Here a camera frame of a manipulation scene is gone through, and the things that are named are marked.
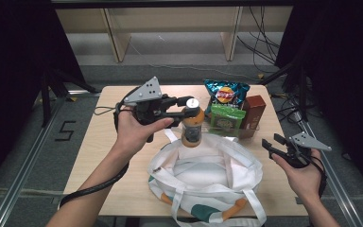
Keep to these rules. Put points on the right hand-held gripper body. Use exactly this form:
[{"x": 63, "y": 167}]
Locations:
[{"x": 308, "y": 142}]

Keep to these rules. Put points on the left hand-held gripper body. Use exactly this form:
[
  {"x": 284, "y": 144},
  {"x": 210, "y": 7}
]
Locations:
[{"x": 148, "y": 93}]

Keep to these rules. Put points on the orange juice bottle white cap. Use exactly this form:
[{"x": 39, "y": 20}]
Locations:
[{"x": 193, "y": 126}]

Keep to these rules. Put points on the clear plastic tray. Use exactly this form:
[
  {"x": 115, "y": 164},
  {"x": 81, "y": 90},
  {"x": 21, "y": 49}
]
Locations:
[{"x": 249, "y": 134}]

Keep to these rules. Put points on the brown box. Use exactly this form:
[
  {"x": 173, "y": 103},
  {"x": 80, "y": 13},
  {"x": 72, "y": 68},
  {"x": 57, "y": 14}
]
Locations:
[{"x": 253, "y": 113}]

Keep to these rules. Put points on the blue potato chip bag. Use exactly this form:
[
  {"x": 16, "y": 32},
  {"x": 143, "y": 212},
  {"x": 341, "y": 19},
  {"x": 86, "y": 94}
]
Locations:
[{"x": 225, "y": 93}]

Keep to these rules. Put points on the green snack packet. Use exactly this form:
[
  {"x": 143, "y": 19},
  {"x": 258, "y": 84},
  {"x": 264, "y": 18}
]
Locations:
[{"x": 227, "y": 121}]

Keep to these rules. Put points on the white and teal tote bag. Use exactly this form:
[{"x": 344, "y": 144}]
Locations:
[{"x": 208, "y": 176}]

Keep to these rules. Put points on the person's right hand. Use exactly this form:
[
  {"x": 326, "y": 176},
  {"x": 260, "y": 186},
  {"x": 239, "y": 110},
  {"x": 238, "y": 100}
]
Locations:
[{"x": 305, "y": 181}]

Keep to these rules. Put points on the person's left hand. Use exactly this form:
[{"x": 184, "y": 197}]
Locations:
[{"x": 132, "y": 135}]

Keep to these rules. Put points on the black metal stand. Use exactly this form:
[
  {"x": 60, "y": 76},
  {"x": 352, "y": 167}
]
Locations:
[
  {"x": 53, "y": 85},
  {"x": 301, "y": 91}
]

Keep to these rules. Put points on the black curtain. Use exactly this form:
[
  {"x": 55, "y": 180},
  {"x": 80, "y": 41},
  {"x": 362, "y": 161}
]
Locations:
[
  {"x": 12, "y": 78},
  {"x": 343, "y": 78}
]

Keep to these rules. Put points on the aluminium floor rail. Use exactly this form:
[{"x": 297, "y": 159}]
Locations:
[
  {"x": 334, "y": 176},
  {"x": 22, "y": 176}
]

